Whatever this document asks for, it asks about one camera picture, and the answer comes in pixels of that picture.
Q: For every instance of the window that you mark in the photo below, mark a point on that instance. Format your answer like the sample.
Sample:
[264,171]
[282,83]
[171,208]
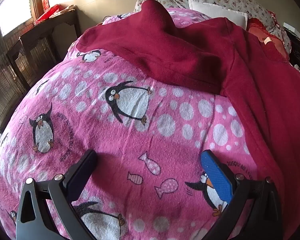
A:
[13,15]

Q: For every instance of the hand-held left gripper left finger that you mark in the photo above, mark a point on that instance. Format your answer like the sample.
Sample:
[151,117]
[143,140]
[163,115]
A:
[78,177]

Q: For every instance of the red box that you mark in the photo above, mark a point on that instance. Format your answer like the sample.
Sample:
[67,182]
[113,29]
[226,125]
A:
[46,13]

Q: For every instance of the red heart pillow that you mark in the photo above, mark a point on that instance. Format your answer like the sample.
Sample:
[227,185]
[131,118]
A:
[272,47]

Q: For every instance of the carved wooden sideboard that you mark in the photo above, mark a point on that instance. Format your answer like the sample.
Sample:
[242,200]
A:
[298,52]

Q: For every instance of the white pillow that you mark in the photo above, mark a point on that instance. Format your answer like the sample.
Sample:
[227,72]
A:
[215,10]

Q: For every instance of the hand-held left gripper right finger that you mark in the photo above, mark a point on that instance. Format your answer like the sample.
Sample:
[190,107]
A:
[215,175]

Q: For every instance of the pink penguin printed blanket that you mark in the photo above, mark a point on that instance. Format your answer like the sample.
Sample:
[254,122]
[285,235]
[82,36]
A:
[140,135]

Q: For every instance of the dark red sweater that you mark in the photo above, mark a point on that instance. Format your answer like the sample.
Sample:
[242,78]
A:
[190,50]

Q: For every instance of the dark wooden desk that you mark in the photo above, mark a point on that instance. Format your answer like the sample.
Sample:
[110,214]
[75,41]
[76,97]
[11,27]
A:
[40,35]

